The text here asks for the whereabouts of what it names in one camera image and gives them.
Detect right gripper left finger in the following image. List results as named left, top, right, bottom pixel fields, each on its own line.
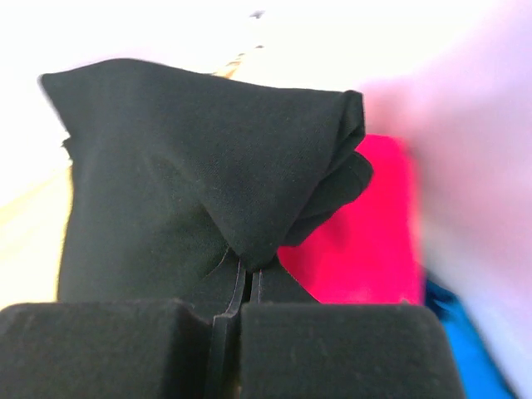
left=1, top=257, right=245, bottom=398

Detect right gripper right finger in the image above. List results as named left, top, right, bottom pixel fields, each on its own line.
left=240, top=265, right=465, bottom=398

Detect black floral print t-shirt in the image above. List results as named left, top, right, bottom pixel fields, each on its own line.
left=40, top=58, right=372, bottom=303

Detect folded pink t-shirt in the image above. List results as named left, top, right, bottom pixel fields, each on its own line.
left=278, top=135, right=425, bottom=305

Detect blue t-shirt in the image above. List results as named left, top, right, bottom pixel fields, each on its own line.
left=425, top=273, right=517, bottom=399

